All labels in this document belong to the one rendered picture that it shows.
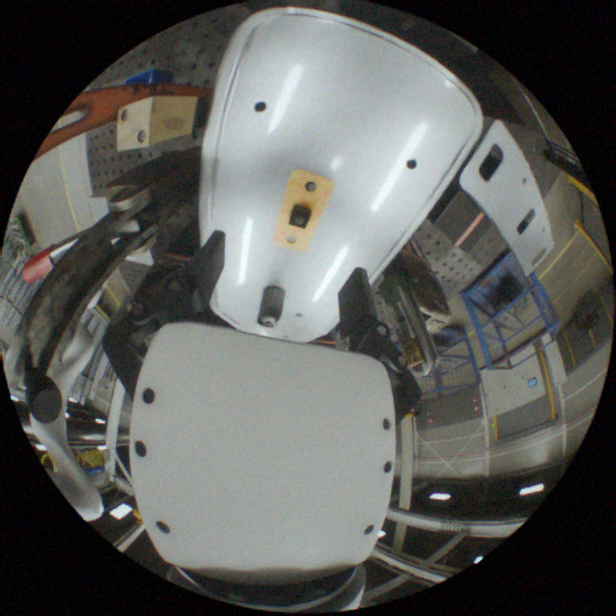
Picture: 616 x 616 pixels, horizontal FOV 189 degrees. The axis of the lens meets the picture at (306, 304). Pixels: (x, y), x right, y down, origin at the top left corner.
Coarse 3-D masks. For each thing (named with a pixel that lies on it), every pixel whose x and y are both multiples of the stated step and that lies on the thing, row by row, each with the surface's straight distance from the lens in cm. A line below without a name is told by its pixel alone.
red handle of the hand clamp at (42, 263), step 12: (132, 216) 17; (120, 228) 18; (132, 228) 18; (72, 240) 20; (48, 252) 22; (60, 252) 21; (24, 264) 26; (36, 264) 24; (48, 264) 22; (24, 276) 25; (36, 276) 24
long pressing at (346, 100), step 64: (256, 64) 18; (320, 64) 18; (384, 64) 18; (256, 128) 17; (320, 128) 16; (384, 128) 17; (448, 128) 20; (256, 192) 18; (384, 192) 18; (256, 256) 22; (320, 256) 21; (384, 256) 22; (256, 320) 33; (320, 320) 31
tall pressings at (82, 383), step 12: (84, 312) 476; (84, 324) 482; (96, 324) 531; (96, 336) 510; (96, 348) 549; (96, 360) 528; (84, 372) 518; (96, 372) 511; (72, 384) 538; (84, 384) 534; (96, 384) 520; (72, 396) 526
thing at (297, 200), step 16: (304, 176) 17; (320, 176) 17; (288, 192) 17; (304, 192) 17; (320, 192) 17; (288, 208) 18; (304, 208) 18; (320, 208) 18; (288, 224) 19; (304, 224) 17; (272, 240) 20; (304, 240) 19
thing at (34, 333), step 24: (120, 216) 16; (96, 240) 15; (120, 240) 19; (72, 264) 15; (96, 264) 17; (48, 288) 15; (72, 288) 16; (96, 288) 16; (24, 312) 17; (48, 312) 16; (72, 312) 16; (24, 336) 15; (48, 336) 17; (24, 360) 16; (48, 360) 17; (24, 384) 16; (48, 384) 14; (48, 408) 14
